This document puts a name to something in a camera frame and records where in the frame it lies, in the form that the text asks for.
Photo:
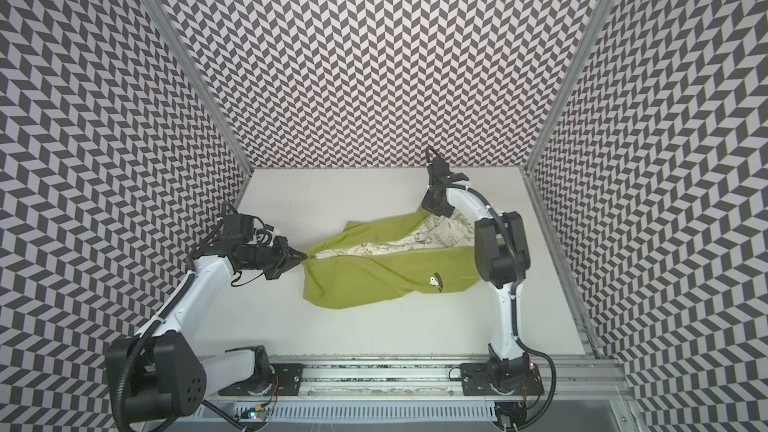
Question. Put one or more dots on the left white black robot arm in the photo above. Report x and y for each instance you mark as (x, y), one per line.
(216, 261)

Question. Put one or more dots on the right aluminium corner post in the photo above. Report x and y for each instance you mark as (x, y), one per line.
(575, 70)

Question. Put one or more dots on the aluminium front mounting rail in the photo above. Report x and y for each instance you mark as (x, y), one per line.
(379, 378)

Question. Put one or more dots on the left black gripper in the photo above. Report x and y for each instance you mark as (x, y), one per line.
(283, 256)

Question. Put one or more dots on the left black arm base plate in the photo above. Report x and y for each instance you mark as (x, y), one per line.
(283, 379)

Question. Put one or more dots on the aluminium corner post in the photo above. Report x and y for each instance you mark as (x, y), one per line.
(178, 49)
(575, 70)

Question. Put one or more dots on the small green circuit board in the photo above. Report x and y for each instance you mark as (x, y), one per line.
(254, 414)

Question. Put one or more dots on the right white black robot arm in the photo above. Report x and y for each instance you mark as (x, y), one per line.
(502, 259)

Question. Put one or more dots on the left aluminium corner post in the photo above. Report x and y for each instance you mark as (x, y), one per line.
(178, 49)

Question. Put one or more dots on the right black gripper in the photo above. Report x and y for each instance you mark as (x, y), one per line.
(441, 174)

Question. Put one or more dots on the lime green zip jacket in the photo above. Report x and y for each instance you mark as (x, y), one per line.
(385, 259)

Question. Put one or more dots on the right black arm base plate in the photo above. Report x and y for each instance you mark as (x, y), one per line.
(477, 380)

